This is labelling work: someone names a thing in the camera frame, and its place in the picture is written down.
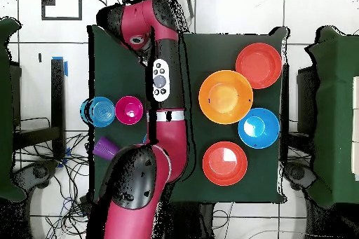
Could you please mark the purple cup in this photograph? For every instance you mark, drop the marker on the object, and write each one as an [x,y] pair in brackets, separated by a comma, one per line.
[103,148]

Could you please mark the green cloth covered side table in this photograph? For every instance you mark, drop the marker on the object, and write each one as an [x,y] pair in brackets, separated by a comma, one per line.
[5,110]
[336,110]

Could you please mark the large blue bowl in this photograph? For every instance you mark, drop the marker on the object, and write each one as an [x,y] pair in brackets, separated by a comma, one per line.
[259,128]

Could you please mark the black office chair base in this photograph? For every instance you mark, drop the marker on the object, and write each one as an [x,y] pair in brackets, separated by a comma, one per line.
[297,173]
[40,172]

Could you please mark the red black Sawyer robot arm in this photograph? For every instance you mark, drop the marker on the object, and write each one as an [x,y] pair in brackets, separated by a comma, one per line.
[168,138]

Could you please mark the small pink bowl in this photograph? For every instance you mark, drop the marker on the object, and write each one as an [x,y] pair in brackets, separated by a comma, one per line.
[129,110]

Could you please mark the large orange bowl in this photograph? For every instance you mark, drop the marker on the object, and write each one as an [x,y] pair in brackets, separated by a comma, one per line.
[225,163]
[260,62]

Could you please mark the large yellow-orange bowl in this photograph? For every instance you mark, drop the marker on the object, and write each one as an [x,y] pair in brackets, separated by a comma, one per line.
[225,97]

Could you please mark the blue tape strip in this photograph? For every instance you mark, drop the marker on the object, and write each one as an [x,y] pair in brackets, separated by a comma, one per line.
[66,69]

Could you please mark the dark green table cloth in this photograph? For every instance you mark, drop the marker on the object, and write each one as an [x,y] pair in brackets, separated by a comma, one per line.
[117,76]

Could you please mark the black power box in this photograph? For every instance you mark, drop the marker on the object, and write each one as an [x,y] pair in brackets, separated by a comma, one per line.
[85,204]

